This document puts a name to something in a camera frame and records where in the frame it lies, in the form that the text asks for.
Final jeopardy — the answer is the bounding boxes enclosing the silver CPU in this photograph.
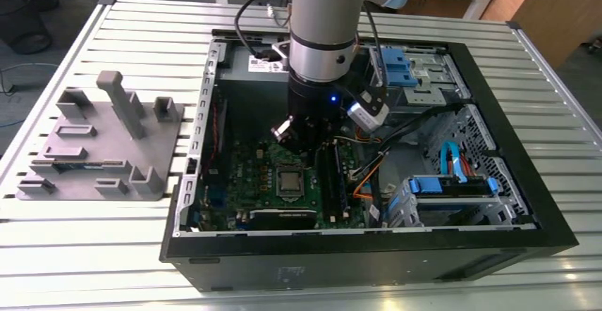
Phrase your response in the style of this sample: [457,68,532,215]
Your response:
[281,172,302,190]

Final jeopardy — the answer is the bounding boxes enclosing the wooden cabinet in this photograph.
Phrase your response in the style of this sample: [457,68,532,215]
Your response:
[510,0,602,69]

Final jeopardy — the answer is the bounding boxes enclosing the orange wire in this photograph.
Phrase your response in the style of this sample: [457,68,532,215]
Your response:
[351,168,381,201]

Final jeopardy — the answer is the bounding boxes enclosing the green RAM stick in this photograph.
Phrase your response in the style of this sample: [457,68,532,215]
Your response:
[50,161,106,171]

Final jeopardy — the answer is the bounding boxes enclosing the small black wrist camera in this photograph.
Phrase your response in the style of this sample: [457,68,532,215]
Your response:
[270,114,295,145]

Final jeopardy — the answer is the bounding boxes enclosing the black PC case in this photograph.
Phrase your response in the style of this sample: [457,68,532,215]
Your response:
[158,28,581,293]

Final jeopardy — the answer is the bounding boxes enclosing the grey power supply unit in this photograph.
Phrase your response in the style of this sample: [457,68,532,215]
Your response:
[217,45,294,133]

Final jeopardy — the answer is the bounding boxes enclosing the grey parts rack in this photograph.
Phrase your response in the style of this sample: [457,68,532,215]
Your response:
[15,70,186,202]

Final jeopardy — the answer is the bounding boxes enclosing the green motherboard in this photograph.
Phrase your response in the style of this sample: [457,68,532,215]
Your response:
[193,136,374,231]

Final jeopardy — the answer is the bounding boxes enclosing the silver optical drive cage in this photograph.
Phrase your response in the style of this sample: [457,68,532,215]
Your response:
[365,45,473,126]

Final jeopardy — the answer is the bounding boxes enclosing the black graphics card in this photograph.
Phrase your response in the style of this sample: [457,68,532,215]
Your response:
[247,207,321,231]

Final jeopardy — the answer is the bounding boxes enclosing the metal socket cover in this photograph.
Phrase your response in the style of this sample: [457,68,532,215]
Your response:
[274,164,309,200]

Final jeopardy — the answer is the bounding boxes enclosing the blue disk carrier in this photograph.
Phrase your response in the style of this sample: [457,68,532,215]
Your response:
[407,176,501,200]

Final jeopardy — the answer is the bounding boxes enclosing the black RAM stick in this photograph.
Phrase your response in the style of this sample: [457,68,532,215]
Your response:
[331,138,353,220]

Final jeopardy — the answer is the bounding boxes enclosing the red data wire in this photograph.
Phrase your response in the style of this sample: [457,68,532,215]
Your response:
[458,147,480,182]

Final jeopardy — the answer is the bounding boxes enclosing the blue plastic drive bracket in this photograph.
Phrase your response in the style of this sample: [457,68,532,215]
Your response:
[381,48,421,88]

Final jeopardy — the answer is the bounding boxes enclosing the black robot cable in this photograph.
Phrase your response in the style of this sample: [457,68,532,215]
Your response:
[234,0,294,63]

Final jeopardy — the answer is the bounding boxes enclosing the silver hard disk cage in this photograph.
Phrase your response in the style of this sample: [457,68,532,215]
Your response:
[386,175,536,228]

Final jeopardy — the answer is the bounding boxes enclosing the black camera cable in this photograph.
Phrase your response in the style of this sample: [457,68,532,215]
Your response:
[362,1,389,87]

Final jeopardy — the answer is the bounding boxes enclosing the blue data wire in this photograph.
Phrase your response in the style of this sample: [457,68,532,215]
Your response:
[441,140,473,185]

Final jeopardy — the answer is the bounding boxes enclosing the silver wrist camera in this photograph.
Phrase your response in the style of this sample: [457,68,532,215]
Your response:
[346,85,391,133]

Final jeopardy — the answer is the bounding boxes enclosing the red black twisted wire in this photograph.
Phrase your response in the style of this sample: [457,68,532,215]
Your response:
[213,97,223,159]

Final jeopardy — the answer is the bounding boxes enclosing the black cable bundle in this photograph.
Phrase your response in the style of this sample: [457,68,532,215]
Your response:
[350,102,472,181]

